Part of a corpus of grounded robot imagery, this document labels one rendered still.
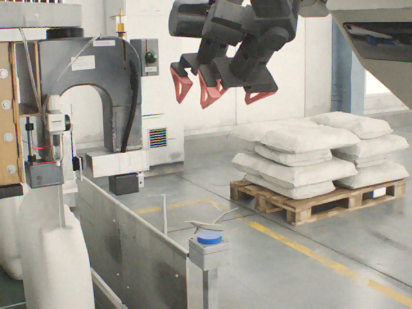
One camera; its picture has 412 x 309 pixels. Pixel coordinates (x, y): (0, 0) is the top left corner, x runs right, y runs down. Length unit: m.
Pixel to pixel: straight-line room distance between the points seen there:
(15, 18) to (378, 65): 0.70
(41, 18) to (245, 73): 0.47
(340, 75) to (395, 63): 6.15
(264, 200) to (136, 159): 2.86
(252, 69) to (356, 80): 5.98
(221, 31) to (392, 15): 0.27
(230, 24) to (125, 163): 0.56
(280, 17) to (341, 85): 6.31
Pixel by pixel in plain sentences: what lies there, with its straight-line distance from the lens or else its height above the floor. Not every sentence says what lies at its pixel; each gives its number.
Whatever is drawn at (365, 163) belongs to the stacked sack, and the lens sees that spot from 4.45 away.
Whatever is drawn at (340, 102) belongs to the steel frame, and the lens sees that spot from 7.16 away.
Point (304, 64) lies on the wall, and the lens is 6.81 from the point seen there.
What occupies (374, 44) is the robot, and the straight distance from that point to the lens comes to 0.99.
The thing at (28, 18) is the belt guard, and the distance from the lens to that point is 1.17.
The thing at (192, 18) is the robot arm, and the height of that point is 1.37.
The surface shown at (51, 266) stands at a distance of 1.59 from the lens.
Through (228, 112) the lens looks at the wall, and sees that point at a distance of 6.23.
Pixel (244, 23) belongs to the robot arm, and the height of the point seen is 1.36.
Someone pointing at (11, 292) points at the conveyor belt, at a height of 0.38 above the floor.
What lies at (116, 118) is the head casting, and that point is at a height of 1.15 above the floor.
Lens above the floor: 1.35
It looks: 13 degrees down
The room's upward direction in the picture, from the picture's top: 1 degrees counter-clockwise
